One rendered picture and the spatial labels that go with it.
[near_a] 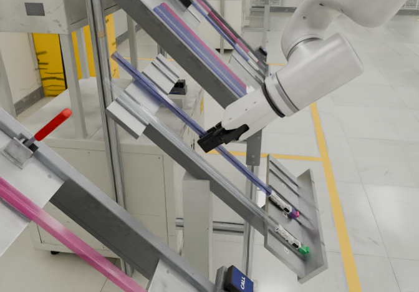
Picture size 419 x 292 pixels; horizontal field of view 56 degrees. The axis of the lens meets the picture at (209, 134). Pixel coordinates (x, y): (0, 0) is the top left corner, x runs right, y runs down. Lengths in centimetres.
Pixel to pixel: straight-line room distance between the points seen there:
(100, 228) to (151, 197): 94
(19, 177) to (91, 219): 12
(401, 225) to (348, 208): 26
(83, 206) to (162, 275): 15
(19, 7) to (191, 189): 86
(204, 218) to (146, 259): 30
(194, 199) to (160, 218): 73
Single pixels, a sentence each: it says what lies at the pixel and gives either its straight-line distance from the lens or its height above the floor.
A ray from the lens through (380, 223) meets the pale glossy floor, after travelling 221.
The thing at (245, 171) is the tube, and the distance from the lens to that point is 82.
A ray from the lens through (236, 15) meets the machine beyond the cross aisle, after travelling 484.
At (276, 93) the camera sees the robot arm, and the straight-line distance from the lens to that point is 72.
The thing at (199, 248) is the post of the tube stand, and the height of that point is 63.
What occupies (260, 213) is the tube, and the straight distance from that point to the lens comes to 77.
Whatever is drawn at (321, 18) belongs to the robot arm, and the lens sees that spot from 76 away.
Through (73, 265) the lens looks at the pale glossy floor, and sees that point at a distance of 192.
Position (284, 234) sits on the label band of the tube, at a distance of 80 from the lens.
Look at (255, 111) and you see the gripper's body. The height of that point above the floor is 100.
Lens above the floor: 128
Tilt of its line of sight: 27 degrees down
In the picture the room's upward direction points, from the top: straight up
